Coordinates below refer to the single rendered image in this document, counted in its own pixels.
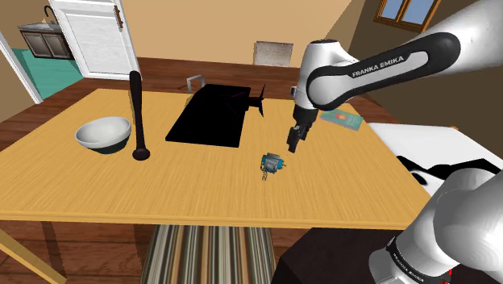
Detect white door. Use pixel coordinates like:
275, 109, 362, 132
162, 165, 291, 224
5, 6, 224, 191
46, 0, 143, 82

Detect white bowl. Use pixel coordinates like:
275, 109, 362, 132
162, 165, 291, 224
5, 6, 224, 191
74, 116, 132, 155

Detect grey metal chair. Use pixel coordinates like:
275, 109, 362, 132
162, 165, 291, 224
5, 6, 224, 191
177, 73, 206, 94

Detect striped rug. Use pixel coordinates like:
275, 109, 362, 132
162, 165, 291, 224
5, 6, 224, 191
139, 224, 278, 284

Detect dark robot stand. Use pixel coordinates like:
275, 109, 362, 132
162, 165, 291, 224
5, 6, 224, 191
270, 228, 413, 284

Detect black flat monitor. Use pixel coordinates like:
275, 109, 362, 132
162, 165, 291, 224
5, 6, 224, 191
164, 83, 267, 149

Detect white black patterned furniture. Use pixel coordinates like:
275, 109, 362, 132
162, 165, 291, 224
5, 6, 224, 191
367, 122, 503, 198

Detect blue hand mixer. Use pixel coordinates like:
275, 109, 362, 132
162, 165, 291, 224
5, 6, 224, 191
259, 152, 288, 182

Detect beige wall panel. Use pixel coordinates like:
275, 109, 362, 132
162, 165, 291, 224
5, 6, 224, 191
252, 40, 295, 68

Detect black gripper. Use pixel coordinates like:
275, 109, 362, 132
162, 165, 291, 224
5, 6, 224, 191
286, 104, 320, 154

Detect black baseball bat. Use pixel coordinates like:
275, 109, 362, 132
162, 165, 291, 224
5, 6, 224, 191
128, 70, 152, 162

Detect light wooden table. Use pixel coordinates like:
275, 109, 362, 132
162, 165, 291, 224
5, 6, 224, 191
0, 87, 432, 284

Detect wooden framed window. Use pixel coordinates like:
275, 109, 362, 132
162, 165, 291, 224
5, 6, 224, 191
372, 0, 443, 34

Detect light wooden bar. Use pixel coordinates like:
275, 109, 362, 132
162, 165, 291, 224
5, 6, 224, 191
0, 228, 69, 284

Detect dark kitchen cabinet with sink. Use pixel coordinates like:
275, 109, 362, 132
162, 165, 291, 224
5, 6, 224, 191
17, 5, 76, 61

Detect teal book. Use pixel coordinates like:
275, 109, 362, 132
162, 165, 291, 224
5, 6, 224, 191
318, 108, 365, 132

